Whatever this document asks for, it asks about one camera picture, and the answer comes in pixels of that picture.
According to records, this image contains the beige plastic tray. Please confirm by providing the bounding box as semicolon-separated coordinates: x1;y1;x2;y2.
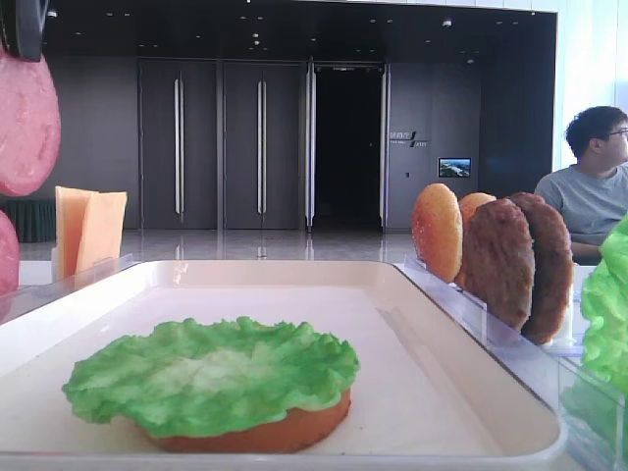
1;260;567;470

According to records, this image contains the green covered table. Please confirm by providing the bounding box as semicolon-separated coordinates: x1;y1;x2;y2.
1;199;56;243

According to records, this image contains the dark double door left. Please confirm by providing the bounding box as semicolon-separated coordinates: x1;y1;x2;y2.
138;60;217;230

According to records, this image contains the bun slice in holder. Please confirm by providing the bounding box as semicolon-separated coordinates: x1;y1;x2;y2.
411;183;463;283
454;192;497;289

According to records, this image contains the front bun slice in holder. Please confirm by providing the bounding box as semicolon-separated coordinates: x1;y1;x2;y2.
411;183;463;283

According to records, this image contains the rear orange cheese slice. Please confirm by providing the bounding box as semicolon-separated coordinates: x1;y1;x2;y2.
55;185;98;281

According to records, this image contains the orange cheese slice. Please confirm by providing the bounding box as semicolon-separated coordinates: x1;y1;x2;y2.
76;191;128;273
55;185;98;281

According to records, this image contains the brown meat patty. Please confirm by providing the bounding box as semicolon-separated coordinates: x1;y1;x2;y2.
510;192;574;344
462;198;535;331

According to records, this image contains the clear patty holder rail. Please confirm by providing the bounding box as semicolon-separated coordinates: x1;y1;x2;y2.
481;312;627;470

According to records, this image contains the dark double door middle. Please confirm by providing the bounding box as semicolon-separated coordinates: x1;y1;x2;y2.
224;63;300;230

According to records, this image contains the clear cheese holder rail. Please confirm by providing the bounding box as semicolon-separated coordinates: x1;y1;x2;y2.
1;254;139;324

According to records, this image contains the clear bun holder rail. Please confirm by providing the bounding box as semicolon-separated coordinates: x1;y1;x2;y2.
394;255;488;345

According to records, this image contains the green lettuce on bun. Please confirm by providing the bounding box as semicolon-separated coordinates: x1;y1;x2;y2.
62;316;360;438

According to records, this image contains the bottom bun on tray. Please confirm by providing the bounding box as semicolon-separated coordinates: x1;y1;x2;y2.
136;389;351;454

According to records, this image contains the front orange cheese slice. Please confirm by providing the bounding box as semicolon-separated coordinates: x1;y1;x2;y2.
76;191;128;273

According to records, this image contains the red tomato slice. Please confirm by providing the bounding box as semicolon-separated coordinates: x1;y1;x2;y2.
1;51;61;196
0;211;20;295

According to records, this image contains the rear bun slice in holder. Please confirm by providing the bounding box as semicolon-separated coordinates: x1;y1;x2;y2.
454;192;497;289

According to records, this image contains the seated man grey shirt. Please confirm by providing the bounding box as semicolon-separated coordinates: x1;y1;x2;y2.
535;106;627;266

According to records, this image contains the dark double door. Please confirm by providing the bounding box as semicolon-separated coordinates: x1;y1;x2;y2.
224;63;300;230
138;60;217;230

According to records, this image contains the front brown meat patty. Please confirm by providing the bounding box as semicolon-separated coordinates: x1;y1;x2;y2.
462;198;535;331

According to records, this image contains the rear brown meat patty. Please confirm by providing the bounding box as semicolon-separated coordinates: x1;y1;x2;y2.
510;192;574;344

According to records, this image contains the small wall screen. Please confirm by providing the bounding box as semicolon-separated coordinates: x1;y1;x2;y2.
438;158;472;178

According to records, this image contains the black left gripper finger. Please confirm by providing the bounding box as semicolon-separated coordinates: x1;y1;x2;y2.
1;0;49;62

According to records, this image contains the green lettuce leaf in holder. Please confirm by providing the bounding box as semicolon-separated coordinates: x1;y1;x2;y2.
581;221;627;393

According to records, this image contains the white patty pusher block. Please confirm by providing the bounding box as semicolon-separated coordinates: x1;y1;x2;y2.
549;296;583;349

